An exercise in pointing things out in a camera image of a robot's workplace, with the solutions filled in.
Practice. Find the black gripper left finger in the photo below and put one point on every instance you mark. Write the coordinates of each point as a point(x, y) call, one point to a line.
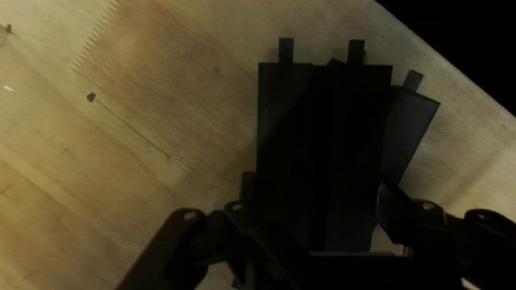
point(183, 242)

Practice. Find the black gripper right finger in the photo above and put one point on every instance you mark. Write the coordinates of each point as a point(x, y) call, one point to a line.
point(474, 247)

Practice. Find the black grooved track piece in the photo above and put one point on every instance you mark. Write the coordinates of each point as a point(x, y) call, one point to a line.
point(324, 161)
point(409, 129)

